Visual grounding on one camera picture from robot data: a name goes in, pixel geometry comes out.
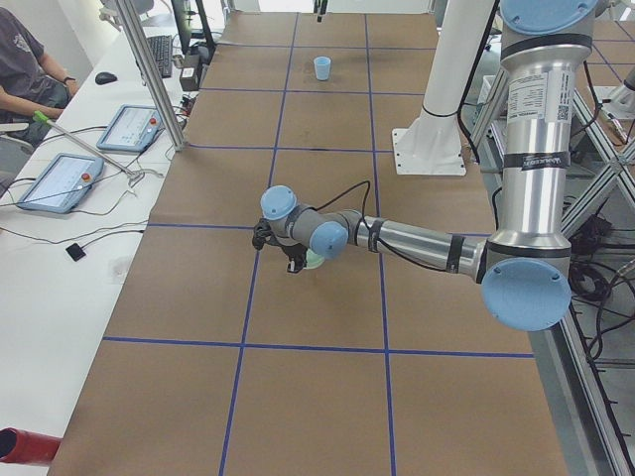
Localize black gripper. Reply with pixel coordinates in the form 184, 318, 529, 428
252, 218, 306, 274

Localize pale green bowl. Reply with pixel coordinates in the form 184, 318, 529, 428
305, 249, 325, 270

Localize light blue plastic cup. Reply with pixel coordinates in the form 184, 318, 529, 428
314, 56, 331, 81

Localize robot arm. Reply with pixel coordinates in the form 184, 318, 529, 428
252, 1, 597, 331

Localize upper teach pendant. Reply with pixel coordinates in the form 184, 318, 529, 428
96, 104, 163, 153

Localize teach pendant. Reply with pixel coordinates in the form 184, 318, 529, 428
16, 153, 104, 214
96, 104, 163, 153

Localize black box device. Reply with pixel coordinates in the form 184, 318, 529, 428
180, 55, 202, 92

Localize small black square pad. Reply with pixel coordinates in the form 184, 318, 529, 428
65, 243, 86, 262

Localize black monitor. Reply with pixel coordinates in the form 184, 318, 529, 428
171, 0, 216, 61

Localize lower teach pendant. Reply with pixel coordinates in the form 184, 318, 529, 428
16, 153, 104, 214

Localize black keyboard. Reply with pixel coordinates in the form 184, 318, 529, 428
146, 35, 173, 78

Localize black computer mouse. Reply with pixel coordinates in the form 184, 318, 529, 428
94, 71, 118, 85

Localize seated person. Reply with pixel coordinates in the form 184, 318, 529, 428
1, 8, 79, 147

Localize red cylinder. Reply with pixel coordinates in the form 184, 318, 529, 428
1, 427, 62, 467

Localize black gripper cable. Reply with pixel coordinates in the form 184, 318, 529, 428
317, 179, 457, 273

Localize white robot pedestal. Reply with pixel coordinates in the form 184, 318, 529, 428
392, 0, 496, 177

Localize aluminium frame post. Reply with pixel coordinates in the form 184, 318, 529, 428
114, 0, 186, 152

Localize metal rod with handle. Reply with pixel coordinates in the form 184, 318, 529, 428
33, 110, 164, 186

